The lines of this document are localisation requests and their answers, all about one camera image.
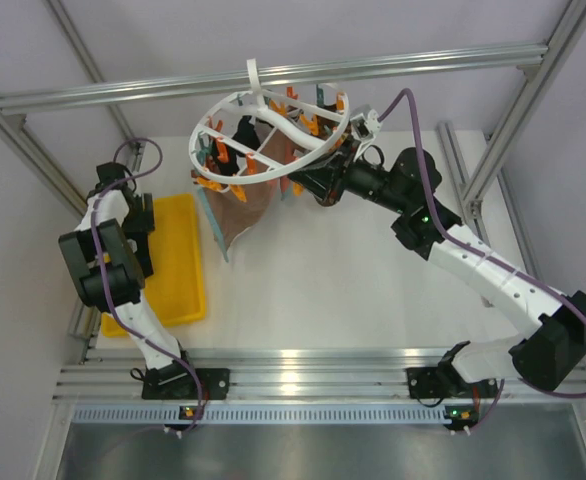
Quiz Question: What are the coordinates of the black sock on hanger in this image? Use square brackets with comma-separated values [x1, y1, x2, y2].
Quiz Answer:
[232, 116, 261, 151]

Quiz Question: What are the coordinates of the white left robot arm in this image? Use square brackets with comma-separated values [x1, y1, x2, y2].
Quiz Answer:
[58, 162, 205, 401]

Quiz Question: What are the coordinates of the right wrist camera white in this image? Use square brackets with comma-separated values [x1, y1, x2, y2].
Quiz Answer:
[350, 104, 381, 142]

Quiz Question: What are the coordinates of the yellow plastic tray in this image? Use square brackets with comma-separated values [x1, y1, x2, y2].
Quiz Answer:
[124, 193, 207, 328]

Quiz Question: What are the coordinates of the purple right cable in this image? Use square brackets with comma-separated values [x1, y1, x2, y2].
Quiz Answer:
[376, 88, 586, 400]

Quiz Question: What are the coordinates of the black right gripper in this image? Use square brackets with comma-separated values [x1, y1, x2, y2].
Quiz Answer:
[291, 135, 411, 215]

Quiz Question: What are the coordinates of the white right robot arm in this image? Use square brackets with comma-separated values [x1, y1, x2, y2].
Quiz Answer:
[289, 146, 586, 397]

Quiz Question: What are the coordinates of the purple cable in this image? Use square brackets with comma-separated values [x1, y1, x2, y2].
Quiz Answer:
[88, 138, 205, 434]
[376, 88, 586, 400]

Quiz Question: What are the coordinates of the white slotted cable duct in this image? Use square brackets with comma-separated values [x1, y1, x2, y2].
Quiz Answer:
[72, 404, 452, 426]

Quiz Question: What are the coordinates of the aluminium top crossbar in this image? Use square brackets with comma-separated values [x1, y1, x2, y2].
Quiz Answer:
[0, 43, 549, 115]

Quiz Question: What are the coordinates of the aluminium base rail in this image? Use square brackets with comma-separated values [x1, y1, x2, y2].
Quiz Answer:
[52, 347, 586, 404]

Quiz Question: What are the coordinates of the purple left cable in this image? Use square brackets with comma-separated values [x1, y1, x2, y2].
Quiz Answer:
[88, 138, 205, 434]

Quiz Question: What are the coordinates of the large brown sock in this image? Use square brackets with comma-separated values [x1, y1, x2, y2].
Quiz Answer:
[198, 122, 293, 262]

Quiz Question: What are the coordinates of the white round clip hanger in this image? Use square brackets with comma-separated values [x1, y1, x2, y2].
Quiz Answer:
[188, 59, 351, 192]

